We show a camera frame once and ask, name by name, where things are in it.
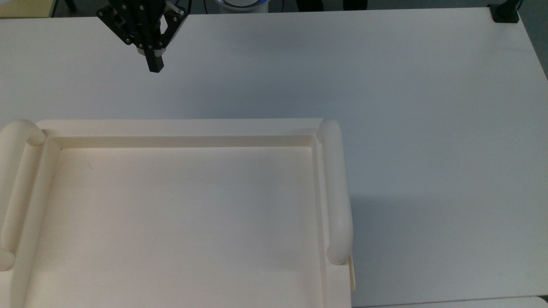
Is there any black floor object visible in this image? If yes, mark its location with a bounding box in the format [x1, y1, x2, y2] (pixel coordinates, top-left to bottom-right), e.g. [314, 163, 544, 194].
[295, 0, 327, 12]

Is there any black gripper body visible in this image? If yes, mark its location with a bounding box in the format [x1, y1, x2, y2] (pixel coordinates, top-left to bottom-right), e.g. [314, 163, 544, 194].
[107, 0, 172, 45]

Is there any black table clamp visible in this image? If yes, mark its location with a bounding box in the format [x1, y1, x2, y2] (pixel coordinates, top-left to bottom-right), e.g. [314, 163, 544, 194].
[488, 0, 521, 24]

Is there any cream plastic tray with handles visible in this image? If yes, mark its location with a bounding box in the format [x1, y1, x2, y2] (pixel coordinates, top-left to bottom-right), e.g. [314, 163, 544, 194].
[0, 118, 357, 308]

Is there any yellow wooden board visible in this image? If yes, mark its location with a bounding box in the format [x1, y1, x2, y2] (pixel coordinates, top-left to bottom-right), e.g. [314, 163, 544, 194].
[0, 0, 57, 18]

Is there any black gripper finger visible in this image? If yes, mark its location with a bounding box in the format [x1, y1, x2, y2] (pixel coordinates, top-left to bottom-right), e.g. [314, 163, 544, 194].
[147, 4, 190, 74]
[96, 3, 149, 57]

